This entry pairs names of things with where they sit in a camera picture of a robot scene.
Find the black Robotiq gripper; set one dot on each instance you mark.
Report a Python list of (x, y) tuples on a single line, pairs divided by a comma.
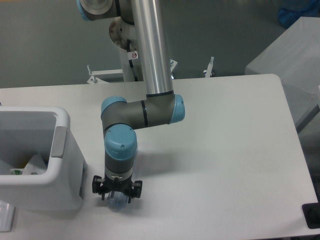
[(102, 186)]

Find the crushed clear plastic bottle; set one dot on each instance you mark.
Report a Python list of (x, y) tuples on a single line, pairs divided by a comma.
[(116, 201)]

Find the clear plastic wrapper bag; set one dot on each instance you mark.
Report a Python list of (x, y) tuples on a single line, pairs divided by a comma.
[(35, 166)]

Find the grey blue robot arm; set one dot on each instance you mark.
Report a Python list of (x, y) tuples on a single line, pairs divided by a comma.
[(120, 119)]

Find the white trash can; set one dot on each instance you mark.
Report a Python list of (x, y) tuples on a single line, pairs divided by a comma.
[(26, 131)]

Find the metal table clamp right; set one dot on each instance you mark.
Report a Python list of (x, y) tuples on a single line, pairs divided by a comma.
[(209, 71)]

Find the black device at table edge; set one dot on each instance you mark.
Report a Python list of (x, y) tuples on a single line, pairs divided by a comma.
[(311, 213)]

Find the white covered side table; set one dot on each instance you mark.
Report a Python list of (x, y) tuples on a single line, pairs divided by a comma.
[(295, 58)]

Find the blue bag in background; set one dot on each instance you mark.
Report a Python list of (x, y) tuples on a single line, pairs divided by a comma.
[(291, 10)]

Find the white table bracket left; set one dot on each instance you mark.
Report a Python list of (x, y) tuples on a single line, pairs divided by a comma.
[(104, 76)]

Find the white table bracket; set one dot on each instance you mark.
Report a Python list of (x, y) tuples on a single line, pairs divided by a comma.
[(104, 76), (173, 65)]

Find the white table bracket middle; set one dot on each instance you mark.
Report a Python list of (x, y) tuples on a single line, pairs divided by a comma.
[(173, 65)]

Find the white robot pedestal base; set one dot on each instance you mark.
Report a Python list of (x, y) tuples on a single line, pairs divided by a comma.
[(123, 35)]

